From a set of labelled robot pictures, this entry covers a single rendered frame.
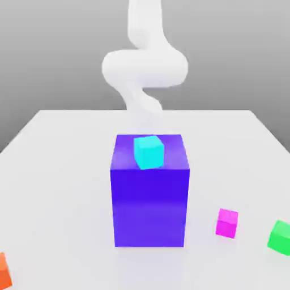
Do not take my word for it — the small cyan cube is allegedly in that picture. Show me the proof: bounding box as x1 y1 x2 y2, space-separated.
133 135 165 170

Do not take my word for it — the small magenta cube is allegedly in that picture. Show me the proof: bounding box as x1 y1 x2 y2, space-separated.
215 208 239 239

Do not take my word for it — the small green cube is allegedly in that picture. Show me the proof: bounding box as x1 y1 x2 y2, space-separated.
267 219 290 257

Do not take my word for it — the small orange cube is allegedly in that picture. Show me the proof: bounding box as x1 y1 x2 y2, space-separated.
0 251 13 290

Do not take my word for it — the large blue box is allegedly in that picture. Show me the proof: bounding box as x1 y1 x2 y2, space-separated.
110 134 190 248

